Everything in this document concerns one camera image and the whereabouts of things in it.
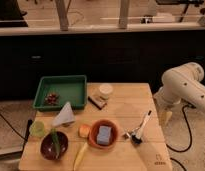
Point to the black and white brush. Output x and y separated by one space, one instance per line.
138 132

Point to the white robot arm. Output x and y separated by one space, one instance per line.
180 83

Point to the white cup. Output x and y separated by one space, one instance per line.
105 90

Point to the brown wooden block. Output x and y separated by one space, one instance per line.
97 101

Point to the blue sponge block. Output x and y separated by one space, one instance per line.
104 134

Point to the orange small fruit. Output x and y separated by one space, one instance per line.
84 130

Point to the white triangular cloth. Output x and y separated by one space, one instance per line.
65 116

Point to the terracotta orange bowl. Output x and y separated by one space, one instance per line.
92 139

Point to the green plastic tray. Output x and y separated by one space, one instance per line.
71 88

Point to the red berry cluster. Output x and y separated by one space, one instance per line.
51 99

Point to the yellow banana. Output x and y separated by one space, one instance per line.
79 156

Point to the green vegetable stalk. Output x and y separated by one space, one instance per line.
56 142

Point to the light green cup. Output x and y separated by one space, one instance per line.
37 129

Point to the dark brown bowl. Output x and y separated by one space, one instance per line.
47 148

